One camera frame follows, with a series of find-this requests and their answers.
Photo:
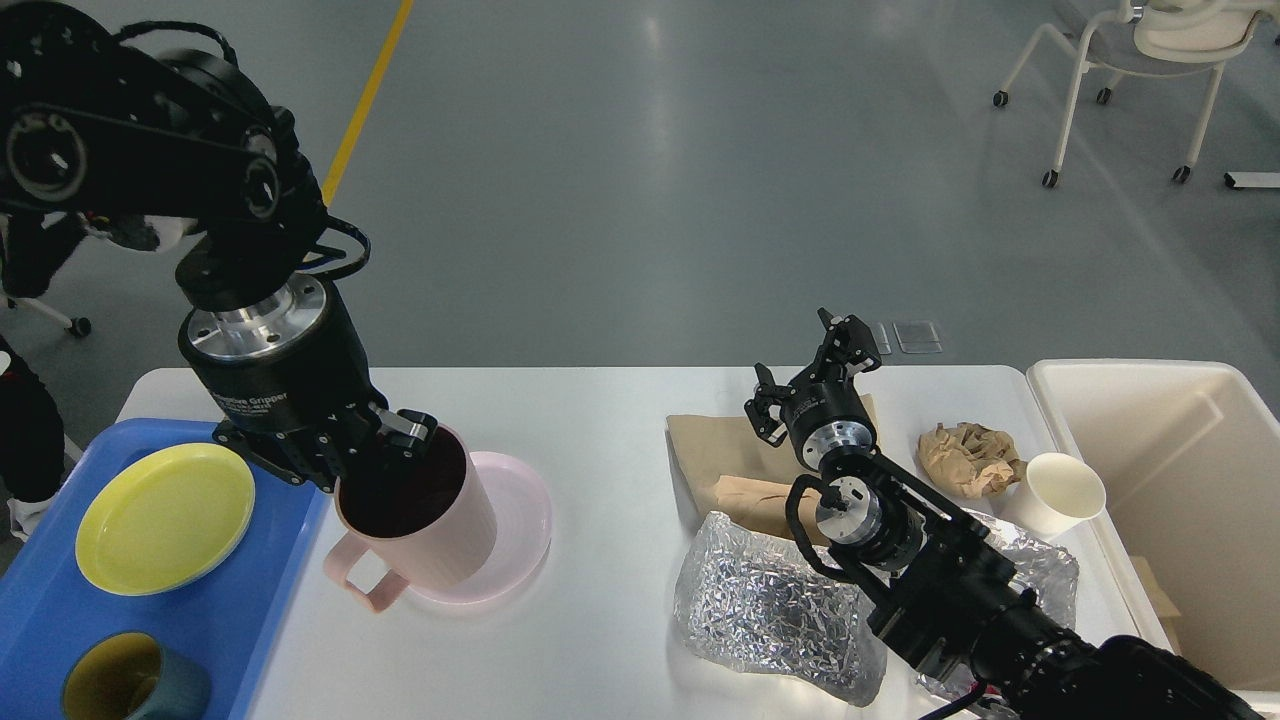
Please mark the white rolling chair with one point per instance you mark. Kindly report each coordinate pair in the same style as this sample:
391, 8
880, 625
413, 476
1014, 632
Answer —
1152, 39

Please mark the blue plastic tray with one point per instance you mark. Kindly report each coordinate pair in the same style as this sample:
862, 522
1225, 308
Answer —
226, 621

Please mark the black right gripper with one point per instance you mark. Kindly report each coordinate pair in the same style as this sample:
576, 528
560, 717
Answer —
828, 414

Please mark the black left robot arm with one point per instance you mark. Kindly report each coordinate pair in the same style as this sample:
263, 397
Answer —
112, 136

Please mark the crumpled brown paper ball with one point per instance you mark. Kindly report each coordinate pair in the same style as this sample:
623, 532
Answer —
970, 460

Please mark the crumpled silver foil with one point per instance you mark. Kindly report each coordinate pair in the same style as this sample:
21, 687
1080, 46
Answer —
750, 602

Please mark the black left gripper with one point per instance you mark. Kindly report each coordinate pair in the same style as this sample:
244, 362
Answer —
293, 380

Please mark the white paper cup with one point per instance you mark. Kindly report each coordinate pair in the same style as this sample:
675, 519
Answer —
1058, 493

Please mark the beige plastic bin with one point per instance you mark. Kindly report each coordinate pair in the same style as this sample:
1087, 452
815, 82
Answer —
1189, 454

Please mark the pink plate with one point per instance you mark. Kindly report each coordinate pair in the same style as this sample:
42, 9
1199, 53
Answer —
524, 518

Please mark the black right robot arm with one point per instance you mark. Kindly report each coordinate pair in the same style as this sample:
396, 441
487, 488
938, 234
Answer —
942, 596

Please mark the yellow plate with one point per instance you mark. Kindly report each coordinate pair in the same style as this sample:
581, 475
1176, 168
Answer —
165, 521

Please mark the dark teal mug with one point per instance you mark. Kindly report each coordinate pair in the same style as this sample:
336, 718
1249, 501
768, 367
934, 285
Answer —
131, 675

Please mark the chair leg with caster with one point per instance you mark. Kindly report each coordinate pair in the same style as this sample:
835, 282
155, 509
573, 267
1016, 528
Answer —
76, 326

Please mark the brown paper bag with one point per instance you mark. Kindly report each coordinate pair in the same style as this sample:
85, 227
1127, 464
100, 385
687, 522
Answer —
728, 469

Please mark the pink mug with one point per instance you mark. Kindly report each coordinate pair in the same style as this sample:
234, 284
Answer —
430, 527

